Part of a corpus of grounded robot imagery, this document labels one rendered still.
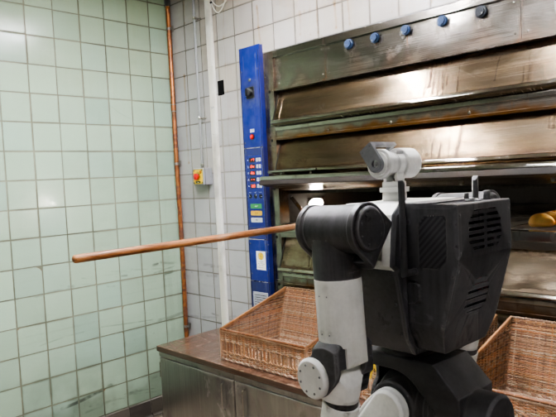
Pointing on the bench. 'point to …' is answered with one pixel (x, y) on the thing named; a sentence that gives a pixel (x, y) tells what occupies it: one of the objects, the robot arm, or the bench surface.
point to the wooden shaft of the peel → (178, 243)
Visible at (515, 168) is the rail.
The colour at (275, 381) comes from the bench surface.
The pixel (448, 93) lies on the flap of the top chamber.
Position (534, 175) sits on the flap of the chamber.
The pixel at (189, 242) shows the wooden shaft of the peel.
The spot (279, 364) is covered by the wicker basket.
